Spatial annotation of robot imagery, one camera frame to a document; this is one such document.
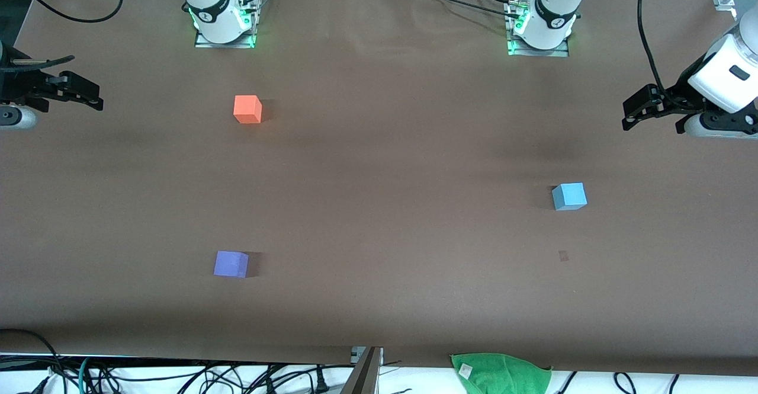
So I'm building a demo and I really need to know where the light blue foam block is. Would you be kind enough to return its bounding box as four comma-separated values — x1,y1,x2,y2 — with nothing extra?
552,182,588,212

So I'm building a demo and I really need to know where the orange foam block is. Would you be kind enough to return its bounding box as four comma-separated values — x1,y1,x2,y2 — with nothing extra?
233,95,263,124

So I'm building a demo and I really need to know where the purple foam block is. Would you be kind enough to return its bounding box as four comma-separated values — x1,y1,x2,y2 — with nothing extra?
213,251,249,278

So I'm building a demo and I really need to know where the green cloth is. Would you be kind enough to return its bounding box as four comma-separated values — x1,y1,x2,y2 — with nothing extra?
450,353,553,394

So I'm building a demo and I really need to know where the aluminium bar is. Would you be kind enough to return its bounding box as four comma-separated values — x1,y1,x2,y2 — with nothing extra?
341,347,383,394

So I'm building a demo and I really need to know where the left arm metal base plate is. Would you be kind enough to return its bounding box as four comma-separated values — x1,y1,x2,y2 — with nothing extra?
508,0,570,58

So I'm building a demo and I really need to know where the long black tabletop cable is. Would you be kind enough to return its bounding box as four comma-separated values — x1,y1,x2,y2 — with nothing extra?
405,0,523,19

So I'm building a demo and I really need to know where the thick black looping cable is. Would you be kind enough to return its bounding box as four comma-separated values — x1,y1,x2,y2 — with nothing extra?
0,328,68,394

